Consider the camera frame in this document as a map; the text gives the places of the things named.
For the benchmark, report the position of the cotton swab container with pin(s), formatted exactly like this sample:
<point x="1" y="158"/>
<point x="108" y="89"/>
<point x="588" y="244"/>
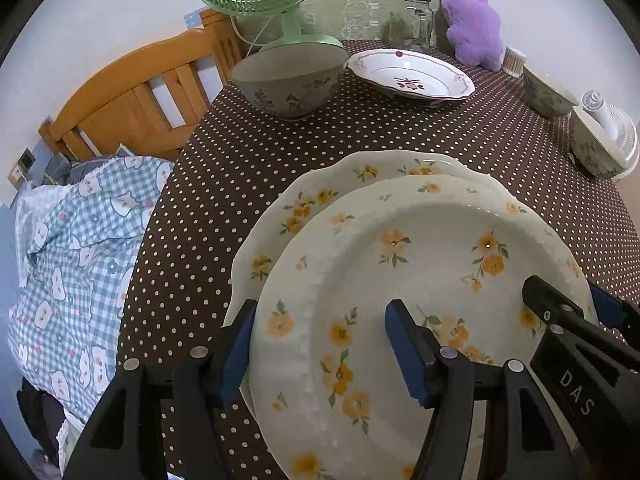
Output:
<point x="514" y="62"/>

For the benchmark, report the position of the purple plush toy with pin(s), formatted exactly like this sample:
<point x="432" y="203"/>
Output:
<point x="472" y="25"/>

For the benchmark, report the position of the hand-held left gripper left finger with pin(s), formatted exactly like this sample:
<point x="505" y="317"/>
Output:
<point x="235" y="360"/>

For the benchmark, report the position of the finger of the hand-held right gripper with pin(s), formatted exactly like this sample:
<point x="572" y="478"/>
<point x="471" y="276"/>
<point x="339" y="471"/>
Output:
<point x="612" y="307"/>
<point x="547" y="300"/>

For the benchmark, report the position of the wooden chair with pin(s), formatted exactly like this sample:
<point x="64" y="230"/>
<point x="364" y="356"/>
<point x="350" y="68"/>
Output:
<point x="125" y="75"/>

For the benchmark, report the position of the dark cloth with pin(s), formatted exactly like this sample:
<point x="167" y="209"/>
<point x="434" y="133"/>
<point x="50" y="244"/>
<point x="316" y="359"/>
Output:
<point x="37" y="420"/>

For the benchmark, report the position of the red patterned white plate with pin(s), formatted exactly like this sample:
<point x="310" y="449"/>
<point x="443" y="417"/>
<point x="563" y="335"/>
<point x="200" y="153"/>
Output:
<point x="400" y="67"/>

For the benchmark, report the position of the blue wall sticker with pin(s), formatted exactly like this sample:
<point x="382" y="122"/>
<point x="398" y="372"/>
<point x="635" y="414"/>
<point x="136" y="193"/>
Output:
<point x="193" y="19"/>

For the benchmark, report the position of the glass jar with dark lid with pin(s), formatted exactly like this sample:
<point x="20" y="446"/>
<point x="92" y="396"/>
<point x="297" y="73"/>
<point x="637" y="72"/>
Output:
<point x="415" y="25"/>

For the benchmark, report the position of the white wall socket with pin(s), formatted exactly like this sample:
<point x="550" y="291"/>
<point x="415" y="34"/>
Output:
<point x="17" y="173"/>

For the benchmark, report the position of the small grey floral bowl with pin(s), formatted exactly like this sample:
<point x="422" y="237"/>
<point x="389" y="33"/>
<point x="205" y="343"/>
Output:
<point x="595" y="145"/>
<point x="547" y="92"/>

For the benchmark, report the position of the brown polka dot tablecloth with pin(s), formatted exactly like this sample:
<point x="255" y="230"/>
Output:
<point x="240" y="160"/>

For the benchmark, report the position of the white standing fan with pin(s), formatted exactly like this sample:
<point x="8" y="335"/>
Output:
<point x="626" y="132"/>

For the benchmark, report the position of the yellow floral plate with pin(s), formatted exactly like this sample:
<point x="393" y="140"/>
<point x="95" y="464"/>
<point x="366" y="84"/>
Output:
<point x="400" y="270"/>
<point x="280" y="220"/>

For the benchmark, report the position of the blue checkered printed blanket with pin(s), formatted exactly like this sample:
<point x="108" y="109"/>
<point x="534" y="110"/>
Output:
<point x="75" y="260"/>

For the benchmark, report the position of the large grey floral bowl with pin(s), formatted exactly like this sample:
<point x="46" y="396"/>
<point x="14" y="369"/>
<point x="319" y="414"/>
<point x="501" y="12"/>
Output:
<point x="287" y="85"/>

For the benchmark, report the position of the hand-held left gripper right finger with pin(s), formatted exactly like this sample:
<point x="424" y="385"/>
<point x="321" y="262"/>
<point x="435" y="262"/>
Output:
<point x="407" y="355"/>

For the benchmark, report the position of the grey pillow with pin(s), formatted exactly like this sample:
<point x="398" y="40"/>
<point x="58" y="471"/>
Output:
<point x="60" y="167"/>

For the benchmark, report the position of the grey wall switch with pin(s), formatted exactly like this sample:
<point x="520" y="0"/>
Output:
<point x="26" y="158"/>

